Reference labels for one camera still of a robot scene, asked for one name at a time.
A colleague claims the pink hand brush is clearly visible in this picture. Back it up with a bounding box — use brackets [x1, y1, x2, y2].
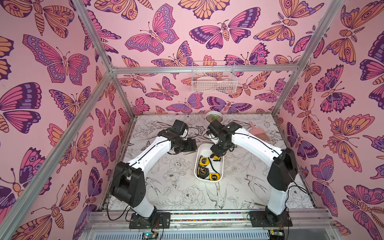
[249, 122, 270, 141]

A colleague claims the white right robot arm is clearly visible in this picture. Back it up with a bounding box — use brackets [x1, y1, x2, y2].
[207, 120, 298, 217]

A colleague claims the white wire wall basket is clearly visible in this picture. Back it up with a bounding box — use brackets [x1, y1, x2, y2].
[191, 65, 238, 95]

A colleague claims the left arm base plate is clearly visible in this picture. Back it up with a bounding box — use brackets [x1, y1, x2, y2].
[129, 212, 171, 230]

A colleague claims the white plant pot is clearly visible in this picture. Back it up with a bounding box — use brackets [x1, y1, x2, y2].
[205, 111, 224, 123]

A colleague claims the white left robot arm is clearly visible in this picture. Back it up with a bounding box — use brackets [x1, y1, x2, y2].
[110, 120, 197, 219]

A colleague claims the yellow tape measure blue label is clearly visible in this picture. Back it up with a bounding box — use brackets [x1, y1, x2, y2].
[199, 157, 210, 167]

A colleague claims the aluminium cage frame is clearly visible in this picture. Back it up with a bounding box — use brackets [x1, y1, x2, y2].
[0, 0, 346, 240]

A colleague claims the white storage box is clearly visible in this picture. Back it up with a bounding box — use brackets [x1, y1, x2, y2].
[194, 144, 225, 183]

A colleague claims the yellow tape measure with clip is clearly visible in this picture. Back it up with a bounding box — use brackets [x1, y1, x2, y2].
[210, 153, 222, 162]

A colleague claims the aluminium front rail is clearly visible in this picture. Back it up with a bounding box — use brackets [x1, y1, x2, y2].
[80, 209, 343, 240]

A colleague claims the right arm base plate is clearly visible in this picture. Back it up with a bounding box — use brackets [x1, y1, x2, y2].
[248, 209, 293, 228]

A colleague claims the black yellow tape measure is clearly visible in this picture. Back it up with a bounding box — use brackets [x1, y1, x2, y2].
[197, 166, 210, 180]
[209, 173, 220, 181]

